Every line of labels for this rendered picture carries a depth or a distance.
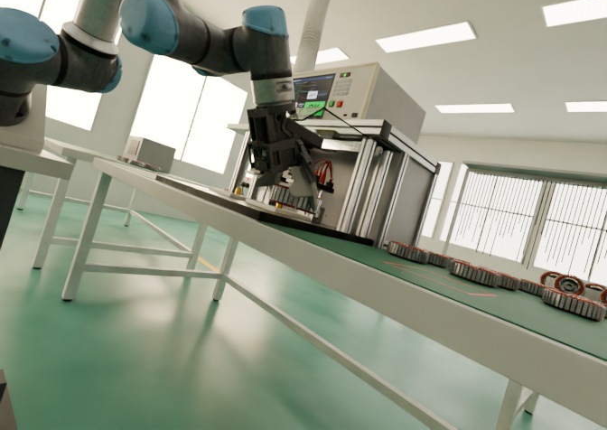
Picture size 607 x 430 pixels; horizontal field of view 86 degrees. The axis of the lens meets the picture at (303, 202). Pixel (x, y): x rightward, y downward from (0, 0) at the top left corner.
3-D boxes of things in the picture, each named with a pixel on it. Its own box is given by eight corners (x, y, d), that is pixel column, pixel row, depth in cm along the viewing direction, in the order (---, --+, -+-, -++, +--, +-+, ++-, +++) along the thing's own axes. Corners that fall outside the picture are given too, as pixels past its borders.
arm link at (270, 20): (253, 16, 59) (294, 7, 56) (261, 79, 63) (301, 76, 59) (226, 10, 53) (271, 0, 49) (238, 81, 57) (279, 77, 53)
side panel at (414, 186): (378, 248, 104) (406, 152, 104) (369, 246, 106) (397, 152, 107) (415, 257, 123) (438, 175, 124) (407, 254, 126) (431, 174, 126)
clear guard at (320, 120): (302, 120, 78) (309, 97, 78) (247, 119, 95) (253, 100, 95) (372, 161, 101) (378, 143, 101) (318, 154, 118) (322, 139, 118)
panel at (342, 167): (375, 240, 104) (401, 151, 104) (256, 201, 151) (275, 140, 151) (377, 240, 105) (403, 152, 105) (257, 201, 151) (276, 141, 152)
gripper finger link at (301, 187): (296, 219, 60) (275, 174, 60) (319, 209, 63) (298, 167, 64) (305, 214, 57) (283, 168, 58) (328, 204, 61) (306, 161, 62)
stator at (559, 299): (536, 299, 82) (540, 285, 82) (593, 318, 76) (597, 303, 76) (545, 304, 72) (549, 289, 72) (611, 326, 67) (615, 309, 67)
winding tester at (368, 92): (359, 122, 103) (378, 60, 103) (275, 121, 134) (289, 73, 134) (413, 160, 130) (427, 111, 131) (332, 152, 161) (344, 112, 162)
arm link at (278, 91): (275, 79, 63) (303, 76, 57) (277, 103, 65) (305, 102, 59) (242, 82, 58) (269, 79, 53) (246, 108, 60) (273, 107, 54)
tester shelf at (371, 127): (380, 134, 93) (385, 119, 93) (247, 127, 141) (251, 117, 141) (438, 176, 124) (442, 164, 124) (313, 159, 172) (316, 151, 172)
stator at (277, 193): (290, 207, 59) (296, 188, 60) (255, 196, 67) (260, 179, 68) (328, 219, 67) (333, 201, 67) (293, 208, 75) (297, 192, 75)
